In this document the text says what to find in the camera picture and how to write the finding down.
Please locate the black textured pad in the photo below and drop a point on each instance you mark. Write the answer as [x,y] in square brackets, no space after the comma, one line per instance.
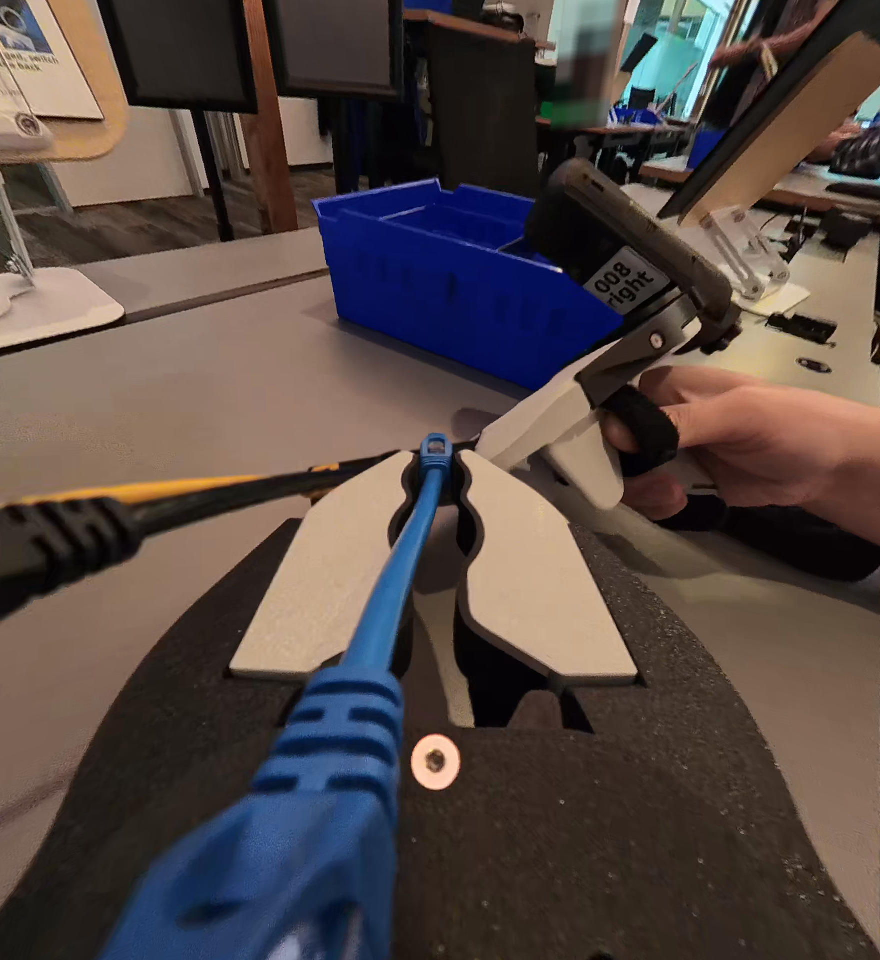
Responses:
[800,540]

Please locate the small black clip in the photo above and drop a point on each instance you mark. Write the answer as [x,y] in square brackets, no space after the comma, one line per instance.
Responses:
[800,327]

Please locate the blue plastic bin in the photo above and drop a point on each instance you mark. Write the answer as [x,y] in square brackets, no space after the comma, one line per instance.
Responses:
[440,278]

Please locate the person's right hand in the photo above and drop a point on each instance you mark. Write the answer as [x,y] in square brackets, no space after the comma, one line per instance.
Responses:
[755,443]

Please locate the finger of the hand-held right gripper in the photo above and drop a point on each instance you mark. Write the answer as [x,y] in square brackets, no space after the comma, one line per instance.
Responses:
[545,428]

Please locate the wooden pillar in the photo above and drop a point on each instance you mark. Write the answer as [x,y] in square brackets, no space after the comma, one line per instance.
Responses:
[267,135]

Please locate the black office chair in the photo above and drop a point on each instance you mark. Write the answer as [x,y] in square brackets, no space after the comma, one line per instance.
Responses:
[485,105]

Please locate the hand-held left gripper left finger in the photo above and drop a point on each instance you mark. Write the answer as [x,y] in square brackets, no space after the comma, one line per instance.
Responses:
[312,585]

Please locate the white stand base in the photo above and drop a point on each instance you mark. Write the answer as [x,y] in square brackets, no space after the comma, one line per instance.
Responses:
[35,315]

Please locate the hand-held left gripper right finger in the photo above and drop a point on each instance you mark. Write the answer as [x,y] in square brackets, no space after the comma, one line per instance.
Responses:
[553,593]

